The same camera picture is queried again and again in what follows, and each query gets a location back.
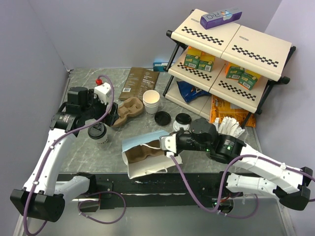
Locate blue chip bag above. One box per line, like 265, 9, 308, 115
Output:
177, 81, 211, 103

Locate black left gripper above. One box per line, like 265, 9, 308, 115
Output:
81, 89, 119, 126

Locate white plastic cup lids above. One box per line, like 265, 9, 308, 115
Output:
173, 121, 190, 132

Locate cream checkered shelf rack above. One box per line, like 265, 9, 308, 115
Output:
162, 8, 297, 116

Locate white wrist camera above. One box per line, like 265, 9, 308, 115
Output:
94, 79, 111, 104
159, 133, 178, 158

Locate blue R&O box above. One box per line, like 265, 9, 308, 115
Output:
153, 60, 168, 72

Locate black cup lid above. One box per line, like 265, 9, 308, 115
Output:
88, 122, 107, 140
154, 111, 171, 126
175, 113, 192, 125

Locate brown pulp cup carrier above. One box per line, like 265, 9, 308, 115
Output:
112, 97, 144, 127

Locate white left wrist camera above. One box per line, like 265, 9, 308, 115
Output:
94, 79, 111, 104

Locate separated brown cup carrier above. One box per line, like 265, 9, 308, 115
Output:
125, 140, 164, 163

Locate grey cup of stirrers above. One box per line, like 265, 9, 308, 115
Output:
213, 117, 245, 138

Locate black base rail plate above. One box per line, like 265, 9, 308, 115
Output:
77, 173, 222, 209

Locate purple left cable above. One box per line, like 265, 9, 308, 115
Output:
23, 75, 126, 236

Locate light blue paper bag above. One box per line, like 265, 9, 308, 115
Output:
122, 130, 175, 179

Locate brown coffee bean bag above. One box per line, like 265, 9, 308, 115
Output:
119, 67, 159, 101

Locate orange snack bag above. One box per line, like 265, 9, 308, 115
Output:
210, 95, 249, 124

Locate purple R&O box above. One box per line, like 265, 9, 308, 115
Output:
200, 7, 243, 30

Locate white paper cup stack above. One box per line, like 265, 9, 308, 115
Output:
142, 90, 160, 115

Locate green juice carton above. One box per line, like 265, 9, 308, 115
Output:
197, 60, 214, 72
238, 73, 258, 90
184, 54, 200, 69
225, 66, 245, 80

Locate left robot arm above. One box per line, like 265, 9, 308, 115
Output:
10, 83, 118, 222

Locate single white paper cup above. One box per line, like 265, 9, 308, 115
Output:
95, 134, 108, 145

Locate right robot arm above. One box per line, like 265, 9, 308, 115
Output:
164, 118, 314, 211

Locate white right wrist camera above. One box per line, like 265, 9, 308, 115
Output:
159, 133, 178, 158

